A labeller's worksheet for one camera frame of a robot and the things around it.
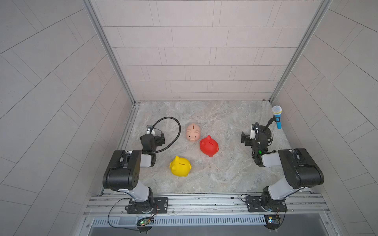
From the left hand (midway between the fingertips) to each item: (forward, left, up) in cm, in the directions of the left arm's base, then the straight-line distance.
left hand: (156, 131), depth 95 cm
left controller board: (-48, -4, 0) cm, 49 cm away
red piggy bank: (-13, -33, +5) cm, 36 cm away
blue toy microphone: (0, -70, +21) cm, 73 cm away
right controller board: (-47, -62, -4) cm, 78 cm away
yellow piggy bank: (-25, -17, +4) cm, 31 cm away
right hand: (0, -61, +1) cm, 61 cm away
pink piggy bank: (-4, -24, +5) cm, 25 cm away
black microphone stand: (+1, -72, +1) cm, 72 cm away
